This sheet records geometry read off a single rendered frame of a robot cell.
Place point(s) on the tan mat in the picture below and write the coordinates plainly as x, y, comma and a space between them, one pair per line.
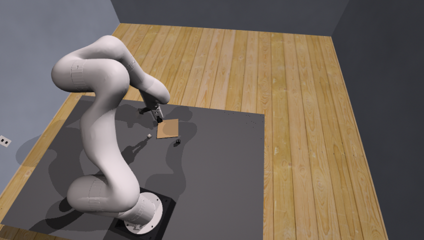
168, 128

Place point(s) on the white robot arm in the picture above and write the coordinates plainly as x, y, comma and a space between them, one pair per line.
107, 68

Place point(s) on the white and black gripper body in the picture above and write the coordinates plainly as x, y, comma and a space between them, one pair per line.
157, 112

